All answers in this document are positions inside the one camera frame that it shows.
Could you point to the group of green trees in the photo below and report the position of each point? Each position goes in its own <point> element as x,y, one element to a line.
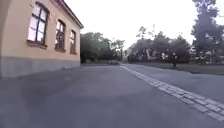
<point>95,48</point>

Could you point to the grey asphalt pavement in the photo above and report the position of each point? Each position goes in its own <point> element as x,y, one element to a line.
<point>93,100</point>

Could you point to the row of dark trees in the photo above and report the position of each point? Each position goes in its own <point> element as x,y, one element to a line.
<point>173,46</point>

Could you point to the grey cobblestone strip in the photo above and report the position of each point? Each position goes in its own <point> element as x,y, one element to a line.
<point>186,96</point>

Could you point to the grey asphalt road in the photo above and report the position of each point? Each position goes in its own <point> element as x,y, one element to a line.
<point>200,81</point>

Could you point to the yellow building with arched windows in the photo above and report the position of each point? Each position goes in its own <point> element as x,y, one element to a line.
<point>20,50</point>

